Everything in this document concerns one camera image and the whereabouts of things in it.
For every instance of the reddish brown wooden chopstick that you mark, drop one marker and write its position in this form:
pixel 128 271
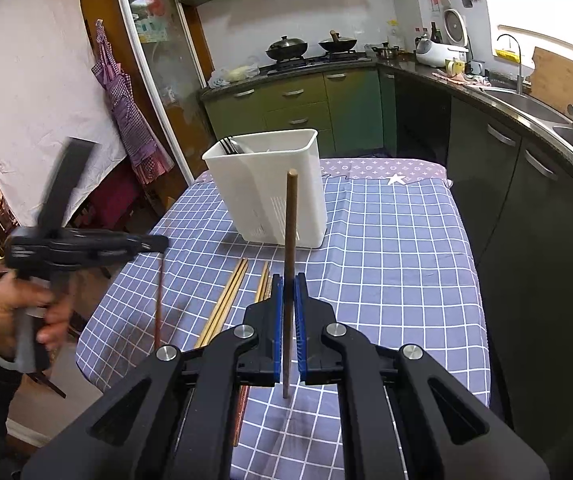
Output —
pixel 240 415

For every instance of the white plastic utensil holder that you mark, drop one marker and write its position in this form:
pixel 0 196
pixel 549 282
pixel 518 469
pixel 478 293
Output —
pixel 271 195

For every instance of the steel double sink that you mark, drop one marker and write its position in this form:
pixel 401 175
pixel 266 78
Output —
pixel 531 105

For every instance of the wooden cutting board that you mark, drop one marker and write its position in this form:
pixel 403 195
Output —
pixel 556 80

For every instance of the grey mug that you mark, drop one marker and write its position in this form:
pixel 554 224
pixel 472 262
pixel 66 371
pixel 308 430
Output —
pixel 476 67

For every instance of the white rice cooker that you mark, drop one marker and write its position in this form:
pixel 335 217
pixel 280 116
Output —
pixel 436 52

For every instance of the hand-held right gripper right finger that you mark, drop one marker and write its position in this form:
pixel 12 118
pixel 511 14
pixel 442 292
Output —
pixel 300 330

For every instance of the dark red chair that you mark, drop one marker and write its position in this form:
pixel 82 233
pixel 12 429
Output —
pixel 111 200

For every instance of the purple checked apron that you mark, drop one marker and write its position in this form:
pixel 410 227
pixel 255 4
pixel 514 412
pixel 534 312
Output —
pixel 131 120

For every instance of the dark red wooden chopstick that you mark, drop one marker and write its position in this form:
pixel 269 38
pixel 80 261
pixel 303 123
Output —
pixel 159 305

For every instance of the metal spoon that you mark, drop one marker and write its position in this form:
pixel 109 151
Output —
pixel 242 147

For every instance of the black gas stove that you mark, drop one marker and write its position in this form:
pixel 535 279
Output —
pixel 316 61

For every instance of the dark base cabinet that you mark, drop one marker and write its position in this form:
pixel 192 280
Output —
pixel 491 200

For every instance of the glass sliding door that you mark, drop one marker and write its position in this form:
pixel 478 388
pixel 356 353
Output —
pixel 166 75

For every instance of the light bamboo chopstick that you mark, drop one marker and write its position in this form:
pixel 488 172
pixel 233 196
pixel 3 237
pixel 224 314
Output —
pixel 218 305
pixel 261 282
pixel 268 287
pixel 227 305

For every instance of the yellow sponge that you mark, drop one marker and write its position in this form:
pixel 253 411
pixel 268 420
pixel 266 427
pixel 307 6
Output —
pixel 506 55

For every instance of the pink dish cloth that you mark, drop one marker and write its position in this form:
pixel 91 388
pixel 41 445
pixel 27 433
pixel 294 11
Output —
pixel 461 79

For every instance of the black wok with lid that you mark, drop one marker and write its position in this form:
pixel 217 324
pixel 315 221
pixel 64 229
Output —
pixel 286 49

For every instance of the clear plastic bag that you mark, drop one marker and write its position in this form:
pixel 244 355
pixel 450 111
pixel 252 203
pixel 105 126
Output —
pixel 234 75

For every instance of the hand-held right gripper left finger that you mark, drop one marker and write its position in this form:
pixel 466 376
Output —
pixel 277 330

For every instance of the yellow cup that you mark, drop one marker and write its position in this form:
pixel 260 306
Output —
pixel 454 66

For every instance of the dark sauce bottle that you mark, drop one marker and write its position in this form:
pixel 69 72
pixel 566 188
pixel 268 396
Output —
pixel 435 34

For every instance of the white hanging sheet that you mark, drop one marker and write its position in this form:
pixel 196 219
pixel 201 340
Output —
pixel 41 85

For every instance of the small steel pot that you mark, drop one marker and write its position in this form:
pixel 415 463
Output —
pixel 385 51

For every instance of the clear oil bottle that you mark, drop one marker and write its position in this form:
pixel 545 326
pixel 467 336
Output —
pixel 395 40

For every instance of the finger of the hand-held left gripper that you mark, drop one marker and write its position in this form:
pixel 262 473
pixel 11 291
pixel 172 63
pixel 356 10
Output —
pixel 149 245

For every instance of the small steel faucet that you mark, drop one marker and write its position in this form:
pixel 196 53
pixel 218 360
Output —
pixel 518 75

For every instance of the dark brown wooden chopstick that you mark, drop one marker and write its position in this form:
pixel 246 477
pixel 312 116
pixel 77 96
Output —
pixel 290 220

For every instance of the green base cabinet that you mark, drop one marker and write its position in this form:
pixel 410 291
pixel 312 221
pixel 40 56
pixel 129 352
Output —
pixel 306 105

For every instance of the blue checked tablecloth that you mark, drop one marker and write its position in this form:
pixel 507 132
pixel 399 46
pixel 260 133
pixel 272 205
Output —
pixel 391 285

